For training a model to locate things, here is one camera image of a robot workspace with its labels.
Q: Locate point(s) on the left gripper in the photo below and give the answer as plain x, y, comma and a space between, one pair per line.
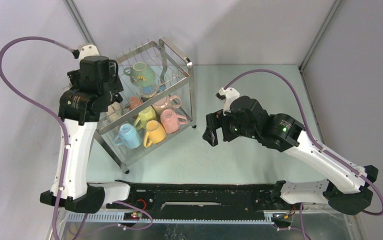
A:
114, 83

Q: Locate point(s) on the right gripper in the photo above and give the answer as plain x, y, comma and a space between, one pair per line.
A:
215, 121

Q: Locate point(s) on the mint green mug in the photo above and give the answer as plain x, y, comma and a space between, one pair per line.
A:
140, 74

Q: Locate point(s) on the yellow mug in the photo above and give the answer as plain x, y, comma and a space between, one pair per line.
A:
155, 133

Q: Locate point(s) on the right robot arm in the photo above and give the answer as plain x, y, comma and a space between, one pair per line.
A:
344, 188

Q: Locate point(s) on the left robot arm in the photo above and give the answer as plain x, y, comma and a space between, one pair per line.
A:
79, 114

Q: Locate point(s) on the steel two-tier dish rack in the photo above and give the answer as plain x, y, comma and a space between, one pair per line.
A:
174, 69

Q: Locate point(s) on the cream decorated mug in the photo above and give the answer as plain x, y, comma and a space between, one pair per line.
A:
114, 112

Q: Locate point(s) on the pink faceted mug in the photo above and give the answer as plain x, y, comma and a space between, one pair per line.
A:
172, 121

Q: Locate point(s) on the orange-red cup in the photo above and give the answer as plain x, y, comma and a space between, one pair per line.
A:
134, 102

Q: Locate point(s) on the large pink mug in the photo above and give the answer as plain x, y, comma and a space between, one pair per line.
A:
168, 102

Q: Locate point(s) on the blue-rimmed cup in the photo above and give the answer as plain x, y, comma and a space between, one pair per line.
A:
151, 90

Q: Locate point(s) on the yellow-green mug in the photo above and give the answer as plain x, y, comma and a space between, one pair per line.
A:
146, 115

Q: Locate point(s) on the light blue mug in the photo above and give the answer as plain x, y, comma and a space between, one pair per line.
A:
128, 137

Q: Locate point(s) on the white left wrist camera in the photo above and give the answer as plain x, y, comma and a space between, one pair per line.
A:
86, 50

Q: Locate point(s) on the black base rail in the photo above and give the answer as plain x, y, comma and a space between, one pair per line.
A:
207, 202

